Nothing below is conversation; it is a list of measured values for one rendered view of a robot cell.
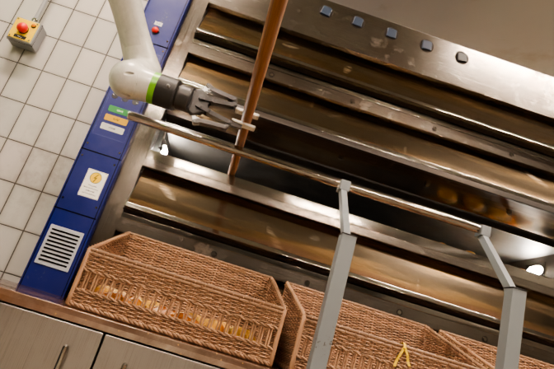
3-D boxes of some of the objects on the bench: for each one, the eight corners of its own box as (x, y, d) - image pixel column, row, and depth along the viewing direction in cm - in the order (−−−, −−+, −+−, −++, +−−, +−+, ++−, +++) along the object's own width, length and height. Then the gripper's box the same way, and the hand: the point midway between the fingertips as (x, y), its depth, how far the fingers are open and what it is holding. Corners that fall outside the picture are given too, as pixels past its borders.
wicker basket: (96, 307, 169) (126, 230, 178) (252, 355, 172) (274, 277, 181) (59, 304, 123) (103, 200, 132) (274, 369, 126) (302, 264, 136)
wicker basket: (261, 357, 172) (284, 279, 181) (413, 404, 175) (427, 324, 184) (285, 372, 126) (313, 267, 135) (490, 435, 129) (504, 328, 138)
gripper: (187, 78, 147) (263, 104, 148) (167, 125, 141) (246, 151, 143) (186, 66, 140) (266, 93, 141) (166, 115, 134) (249, 143, 136)
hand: (245, 119), depth 142 cm, fingers closed on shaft, 3 cm apart
